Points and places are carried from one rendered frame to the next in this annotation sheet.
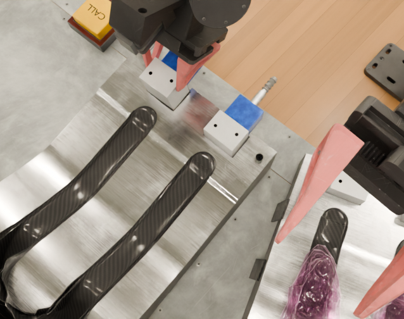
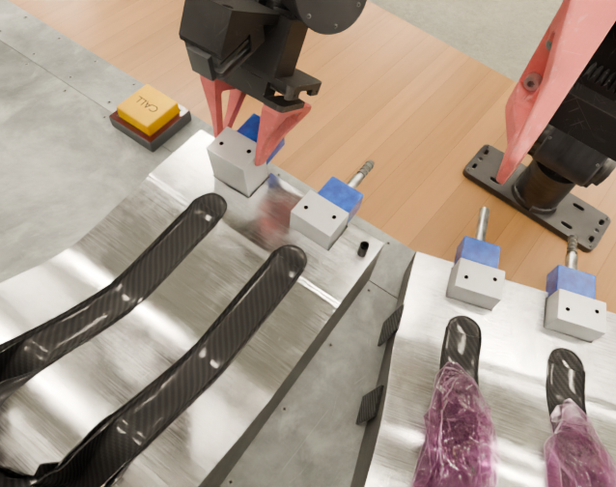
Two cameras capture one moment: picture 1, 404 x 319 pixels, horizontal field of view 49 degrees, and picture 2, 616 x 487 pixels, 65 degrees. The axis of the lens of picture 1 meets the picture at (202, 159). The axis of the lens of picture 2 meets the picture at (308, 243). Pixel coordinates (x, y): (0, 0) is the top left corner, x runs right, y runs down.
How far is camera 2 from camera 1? 0.18 m
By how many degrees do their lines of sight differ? 17
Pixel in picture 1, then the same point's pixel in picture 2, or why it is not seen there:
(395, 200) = not seen: outside the picture
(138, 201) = (203, 311)
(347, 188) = (476, 285)
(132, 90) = (193, 176)
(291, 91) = (384, 193)
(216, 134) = (307, 217)
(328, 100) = (428, 204)
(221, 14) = (331, 14)
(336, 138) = not seen: outside the picture
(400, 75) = not seen: hidden behind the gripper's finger
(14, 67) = (34, 168)
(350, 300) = (508, 431)
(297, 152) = (401, 260)
